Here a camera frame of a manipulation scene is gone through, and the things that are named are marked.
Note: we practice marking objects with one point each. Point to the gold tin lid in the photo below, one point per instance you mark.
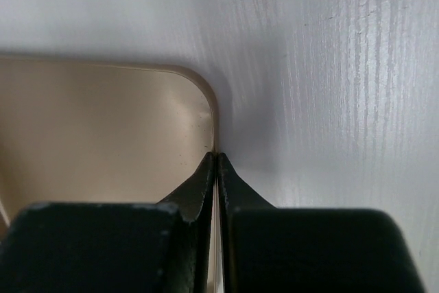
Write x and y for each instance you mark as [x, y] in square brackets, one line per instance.
[91, 132]

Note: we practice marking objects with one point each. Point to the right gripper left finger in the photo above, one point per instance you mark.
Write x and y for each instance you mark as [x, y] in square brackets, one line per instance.
[114, 247]

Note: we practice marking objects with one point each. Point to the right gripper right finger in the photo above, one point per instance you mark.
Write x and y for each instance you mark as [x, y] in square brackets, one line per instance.
[271, 249]

